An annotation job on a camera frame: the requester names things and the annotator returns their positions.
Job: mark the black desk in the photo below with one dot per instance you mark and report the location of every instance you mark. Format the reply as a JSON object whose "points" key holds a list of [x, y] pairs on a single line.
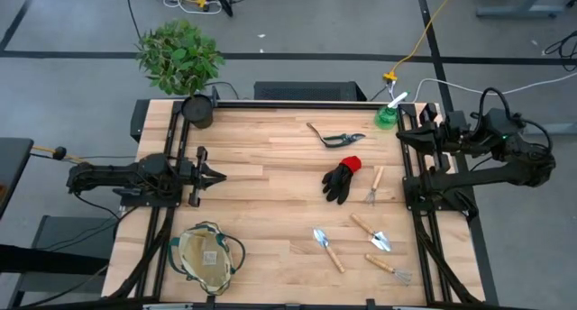
{"points": [[13, 175]]}

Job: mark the black floor beam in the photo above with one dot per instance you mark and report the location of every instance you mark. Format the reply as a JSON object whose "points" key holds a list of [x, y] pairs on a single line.
{"points": [[45, 259]]}

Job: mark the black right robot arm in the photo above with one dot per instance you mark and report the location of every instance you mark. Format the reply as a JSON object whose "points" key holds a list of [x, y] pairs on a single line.
{"points": [[496, 175]]}

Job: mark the grey bench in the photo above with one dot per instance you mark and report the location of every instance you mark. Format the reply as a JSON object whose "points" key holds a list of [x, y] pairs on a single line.
{"points": [[67, 231]]}

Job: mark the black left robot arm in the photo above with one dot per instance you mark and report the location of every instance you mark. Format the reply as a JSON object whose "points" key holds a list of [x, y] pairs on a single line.
{"points": [[112, 174]]}

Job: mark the green plant black pot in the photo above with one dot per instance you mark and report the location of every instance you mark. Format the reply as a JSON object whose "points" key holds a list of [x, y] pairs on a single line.
{"points": [[180, 57]]}

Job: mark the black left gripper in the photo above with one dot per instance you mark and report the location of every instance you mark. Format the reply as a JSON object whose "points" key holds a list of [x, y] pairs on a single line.
{"points": [[196, 175]]}

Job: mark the green spray bottle white head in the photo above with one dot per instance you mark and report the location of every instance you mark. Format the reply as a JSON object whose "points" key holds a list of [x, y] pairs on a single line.
{"points": [[385, 118]]}

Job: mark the grey floor bar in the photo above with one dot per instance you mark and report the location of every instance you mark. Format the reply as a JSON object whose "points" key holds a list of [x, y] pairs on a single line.
{"points": [[554, 129]]}

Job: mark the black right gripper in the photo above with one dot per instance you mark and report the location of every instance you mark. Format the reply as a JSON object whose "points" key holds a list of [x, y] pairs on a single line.
{"points": [[439, 139]]}

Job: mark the beige green gardening bag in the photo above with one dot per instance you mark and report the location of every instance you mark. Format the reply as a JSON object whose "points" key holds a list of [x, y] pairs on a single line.
{"points": [[205, 256]]}

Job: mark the black tripod leg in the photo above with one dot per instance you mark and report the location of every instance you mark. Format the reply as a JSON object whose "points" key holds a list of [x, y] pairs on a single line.
{"points": [[224, 3]]}

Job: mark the black red garden glove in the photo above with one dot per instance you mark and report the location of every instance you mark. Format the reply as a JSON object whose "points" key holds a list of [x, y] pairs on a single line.
{"points": [[340, 181]]}

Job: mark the grey desk foot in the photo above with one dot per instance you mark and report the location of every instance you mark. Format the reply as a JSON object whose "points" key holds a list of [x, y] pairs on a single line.
{"points": [[518, 11]]}

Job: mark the black computer case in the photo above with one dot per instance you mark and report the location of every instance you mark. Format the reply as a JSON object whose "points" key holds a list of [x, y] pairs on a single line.
{"points": [[306, 91]]}

